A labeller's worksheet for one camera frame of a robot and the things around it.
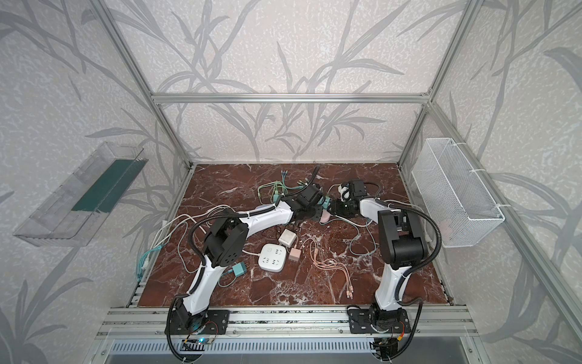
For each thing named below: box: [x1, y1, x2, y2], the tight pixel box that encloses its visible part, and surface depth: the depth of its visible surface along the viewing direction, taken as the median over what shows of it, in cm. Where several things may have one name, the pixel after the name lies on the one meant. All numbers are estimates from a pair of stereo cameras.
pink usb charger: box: [287, 247, 302, 262], surface depth 88 cm
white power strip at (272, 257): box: [257, 243, 288, 273], surface depth 88 cm
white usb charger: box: [278, 229, 298, 248], surface depth 93 cm
